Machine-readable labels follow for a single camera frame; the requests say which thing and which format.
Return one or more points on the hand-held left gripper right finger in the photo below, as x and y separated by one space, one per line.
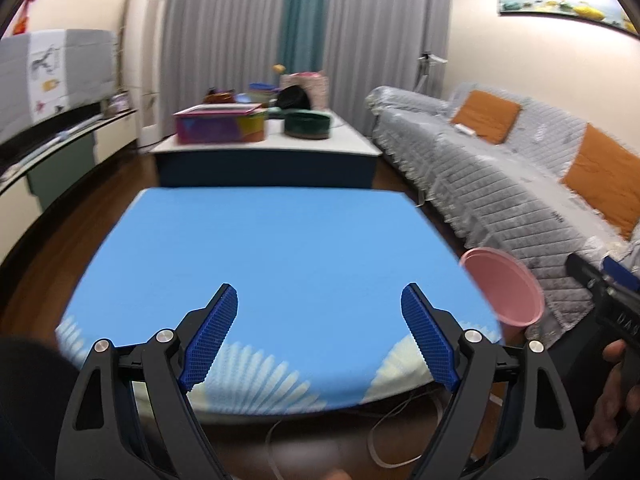
432 342

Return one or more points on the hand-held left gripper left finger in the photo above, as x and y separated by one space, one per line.
210 340

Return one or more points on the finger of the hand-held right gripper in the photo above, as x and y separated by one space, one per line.
620 273
585 271

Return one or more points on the pink plastic basin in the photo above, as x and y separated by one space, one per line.
500 280

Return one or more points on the person's right hand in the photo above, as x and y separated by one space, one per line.
607 395

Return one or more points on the orange cushion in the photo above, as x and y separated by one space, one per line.
487 115
605 175

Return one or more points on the grey quilted sofa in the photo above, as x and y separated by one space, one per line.
500 170

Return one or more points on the colourful box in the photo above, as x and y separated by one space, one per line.
220 125

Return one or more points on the white coffee table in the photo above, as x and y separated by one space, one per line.
310 147

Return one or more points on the television cabinet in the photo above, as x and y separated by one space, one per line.
60 170

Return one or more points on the dark green round tin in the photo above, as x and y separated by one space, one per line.
307 125

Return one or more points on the brown figurine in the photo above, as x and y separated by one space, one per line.
219 96

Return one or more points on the stack of plastic bowls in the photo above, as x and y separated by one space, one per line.
262 92

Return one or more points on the black hat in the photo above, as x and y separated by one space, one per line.
292 99

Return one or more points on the white floor stand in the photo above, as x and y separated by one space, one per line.
427 67

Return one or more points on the pink lace basket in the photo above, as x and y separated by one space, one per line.
316 87

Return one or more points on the small yellow ornament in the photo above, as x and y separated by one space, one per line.
278 68

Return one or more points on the white standing air conditioner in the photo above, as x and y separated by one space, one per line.
150 50

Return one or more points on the grey curtain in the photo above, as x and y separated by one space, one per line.
225 35
380 35

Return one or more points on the grey cloth television cover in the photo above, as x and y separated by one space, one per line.
75 65

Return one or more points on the teal curtain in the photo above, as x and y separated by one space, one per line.
302 15

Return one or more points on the photo frame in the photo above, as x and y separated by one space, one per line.
119 102

